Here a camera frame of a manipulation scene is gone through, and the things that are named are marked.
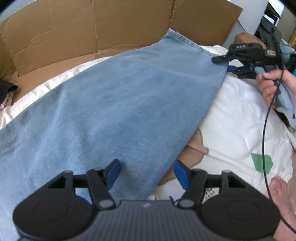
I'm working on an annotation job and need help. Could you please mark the light blue denim shorts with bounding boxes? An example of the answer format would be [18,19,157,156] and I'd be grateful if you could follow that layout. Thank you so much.
[1,30,227,240]

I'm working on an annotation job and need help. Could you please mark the person right hand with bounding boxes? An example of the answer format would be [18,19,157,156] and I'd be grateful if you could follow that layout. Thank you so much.
[255,70,296,105]

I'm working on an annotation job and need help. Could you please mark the folded brown garment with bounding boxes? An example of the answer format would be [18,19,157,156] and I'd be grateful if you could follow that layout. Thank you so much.
[234,31,267,49]

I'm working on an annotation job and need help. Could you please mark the white pillar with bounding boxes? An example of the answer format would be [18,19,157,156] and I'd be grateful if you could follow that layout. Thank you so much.
[223,0,268,49]

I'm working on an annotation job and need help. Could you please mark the cream bear print bedsheet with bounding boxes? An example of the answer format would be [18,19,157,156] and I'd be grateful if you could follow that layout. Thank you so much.
[6,47,294,197]

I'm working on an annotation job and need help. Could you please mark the person bare foot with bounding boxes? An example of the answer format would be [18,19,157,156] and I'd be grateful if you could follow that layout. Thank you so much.
[269,151,295,240]

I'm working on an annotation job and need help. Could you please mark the black garment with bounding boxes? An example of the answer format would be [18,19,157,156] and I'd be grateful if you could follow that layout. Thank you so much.
[0,79,18,104]

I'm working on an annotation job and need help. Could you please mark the brown cardboard sheet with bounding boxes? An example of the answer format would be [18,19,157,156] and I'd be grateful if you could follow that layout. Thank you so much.
[1,1,242,100]

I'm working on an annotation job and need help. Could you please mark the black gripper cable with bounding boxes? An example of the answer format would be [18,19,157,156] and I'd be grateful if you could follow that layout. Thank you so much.
[262,34,296,235]

